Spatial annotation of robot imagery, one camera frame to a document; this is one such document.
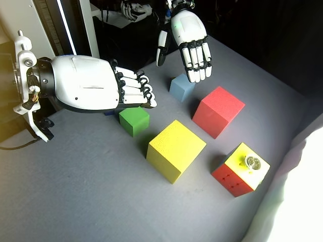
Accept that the spare white robot hand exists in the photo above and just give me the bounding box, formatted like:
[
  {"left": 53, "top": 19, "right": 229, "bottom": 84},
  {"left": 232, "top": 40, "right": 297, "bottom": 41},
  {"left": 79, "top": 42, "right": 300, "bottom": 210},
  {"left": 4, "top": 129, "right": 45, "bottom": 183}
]
[{"left": 120, "top": 0, "right": 153, "bottom": 23}]

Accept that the light blue block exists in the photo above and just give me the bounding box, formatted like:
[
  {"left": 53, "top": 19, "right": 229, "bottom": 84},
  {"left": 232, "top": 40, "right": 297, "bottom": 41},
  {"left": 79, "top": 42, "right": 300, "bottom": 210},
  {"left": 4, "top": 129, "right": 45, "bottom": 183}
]
[{"left": 169, "top": 73, "right": 196, "bottom": 103}]

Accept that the green block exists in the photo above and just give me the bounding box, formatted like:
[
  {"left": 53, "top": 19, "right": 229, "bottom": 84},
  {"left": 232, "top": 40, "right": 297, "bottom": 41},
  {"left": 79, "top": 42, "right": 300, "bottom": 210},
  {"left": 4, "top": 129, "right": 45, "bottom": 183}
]
[{"left": 118, "top": 106, "right": 150, "bottom": 138}]

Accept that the large red block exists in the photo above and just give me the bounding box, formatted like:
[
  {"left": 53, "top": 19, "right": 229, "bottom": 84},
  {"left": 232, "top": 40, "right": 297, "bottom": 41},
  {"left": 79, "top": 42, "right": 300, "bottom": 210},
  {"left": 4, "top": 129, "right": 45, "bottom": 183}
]
[{"left": 192, "top": 86, "right": 246, "bottom": 140}]

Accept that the large yellow block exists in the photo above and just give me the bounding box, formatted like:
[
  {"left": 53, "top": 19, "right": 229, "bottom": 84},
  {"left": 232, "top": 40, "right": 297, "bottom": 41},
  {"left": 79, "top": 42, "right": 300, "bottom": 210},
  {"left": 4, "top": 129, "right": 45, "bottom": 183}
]
[{"left": 146, "top": 119, "right": 207, "bottom": 185}]

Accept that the small white patterned bowl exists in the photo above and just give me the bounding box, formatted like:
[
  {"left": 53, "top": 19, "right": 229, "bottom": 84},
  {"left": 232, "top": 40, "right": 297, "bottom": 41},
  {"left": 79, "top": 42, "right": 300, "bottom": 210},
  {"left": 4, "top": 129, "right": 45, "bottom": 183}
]
[{"left": 243, "top": 155, "right": 262, "bottom": 171}]

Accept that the colourful puzzle cube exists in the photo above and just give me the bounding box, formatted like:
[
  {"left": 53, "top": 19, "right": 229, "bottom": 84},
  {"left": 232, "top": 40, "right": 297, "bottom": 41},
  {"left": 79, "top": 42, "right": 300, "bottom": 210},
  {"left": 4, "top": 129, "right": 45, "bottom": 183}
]
[{"left": 211, "top": 142, "right": 271, "bottom": 198}]

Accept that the grey table cloth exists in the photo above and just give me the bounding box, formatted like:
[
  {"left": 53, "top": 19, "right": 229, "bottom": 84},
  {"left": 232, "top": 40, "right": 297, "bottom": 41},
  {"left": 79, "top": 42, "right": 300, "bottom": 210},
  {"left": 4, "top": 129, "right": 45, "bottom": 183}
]
[{"left": 0, "top": 35, "right": 323, "bottom": 242}]

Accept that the black camera cable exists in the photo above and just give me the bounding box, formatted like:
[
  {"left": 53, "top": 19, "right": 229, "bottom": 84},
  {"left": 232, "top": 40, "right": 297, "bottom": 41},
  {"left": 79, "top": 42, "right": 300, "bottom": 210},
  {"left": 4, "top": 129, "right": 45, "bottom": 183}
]
[{"left": 0, "top": 137, "right": 42, "bottom": 151}]

